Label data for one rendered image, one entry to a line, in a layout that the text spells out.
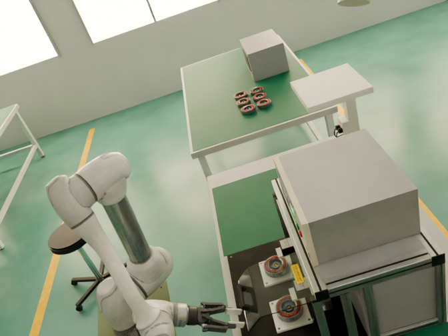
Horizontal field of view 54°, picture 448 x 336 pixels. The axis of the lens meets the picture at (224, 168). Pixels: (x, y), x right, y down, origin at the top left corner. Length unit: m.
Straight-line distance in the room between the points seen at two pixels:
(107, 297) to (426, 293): 1.26
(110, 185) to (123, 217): 0.19
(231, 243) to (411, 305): 0.97
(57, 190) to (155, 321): 0.57
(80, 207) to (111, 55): 4.70
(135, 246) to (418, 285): 1.11
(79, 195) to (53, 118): 5.10
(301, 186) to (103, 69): 4.95
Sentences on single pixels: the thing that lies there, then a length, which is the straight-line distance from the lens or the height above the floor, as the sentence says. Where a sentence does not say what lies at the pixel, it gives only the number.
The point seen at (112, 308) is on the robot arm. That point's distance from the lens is 2.04.
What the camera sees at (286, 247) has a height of 0.92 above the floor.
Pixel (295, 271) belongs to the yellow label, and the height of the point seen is 1.07.
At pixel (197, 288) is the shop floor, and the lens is 3.26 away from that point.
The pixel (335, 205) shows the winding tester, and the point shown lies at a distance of 1.52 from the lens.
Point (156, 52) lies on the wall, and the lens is 6.19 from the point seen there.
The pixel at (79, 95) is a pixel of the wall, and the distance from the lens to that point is 6.50.
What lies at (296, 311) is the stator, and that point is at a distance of 1.88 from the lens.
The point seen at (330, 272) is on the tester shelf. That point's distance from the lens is 1.59.
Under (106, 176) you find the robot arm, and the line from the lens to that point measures 1.68.
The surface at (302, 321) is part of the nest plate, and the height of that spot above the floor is 0.78.
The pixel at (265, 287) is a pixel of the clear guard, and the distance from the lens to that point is 1.66.
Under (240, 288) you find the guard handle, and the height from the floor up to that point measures 1.06.
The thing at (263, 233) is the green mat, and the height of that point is 0.75.
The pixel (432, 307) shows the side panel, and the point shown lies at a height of 0.84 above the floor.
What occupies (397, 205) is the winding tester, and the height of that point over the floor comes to 1.28.
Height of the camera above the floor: 2.31
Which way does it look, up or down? 33 degrees down
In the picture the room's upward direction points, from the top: 20 degrees counter-clockwise
